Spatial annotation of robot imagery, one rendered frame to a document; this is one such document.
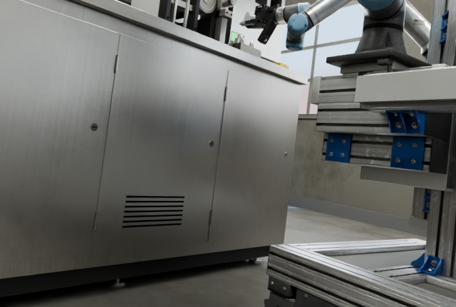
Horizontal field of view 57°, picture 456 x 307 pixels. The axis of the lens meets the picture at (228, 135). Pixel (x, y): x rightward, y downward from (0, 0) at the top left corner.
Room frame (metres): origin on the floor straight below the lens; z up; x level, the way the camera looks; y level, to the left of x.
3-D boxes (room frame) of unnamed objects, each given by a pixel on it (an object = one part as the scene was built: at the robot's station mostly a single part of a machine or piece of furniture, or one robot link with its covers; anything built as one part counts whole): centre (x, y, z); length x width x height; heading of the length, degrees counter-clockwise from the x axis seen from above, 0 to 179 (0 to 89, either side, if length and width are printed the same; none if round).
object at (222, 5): (1.91, 0.08, 1.05); 0.06 x 0.05 x 0.31; 47
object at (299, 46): (1.74, -0.23, 1.01); 0.11 x 0.08 x 0.11; 173
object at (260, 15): (1.87, -0.12, 1.12); 0.12 x 0.08 x 0.09; 47
